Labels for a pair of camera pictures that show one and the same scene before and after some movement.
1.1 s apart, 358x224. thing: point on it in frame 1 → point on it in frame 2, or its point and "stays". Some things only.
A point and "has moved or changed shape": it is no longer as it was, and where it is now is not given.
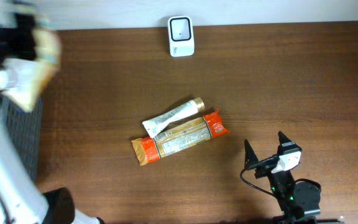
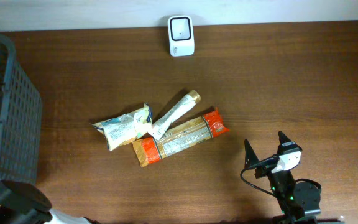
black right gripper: (251, 158) stays
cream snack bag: (23, 79) → (125, 129)
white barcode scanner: (181, 36) stays
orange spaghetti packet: (201, 129) stays
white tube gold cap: (153, 126) has moved or changed shape
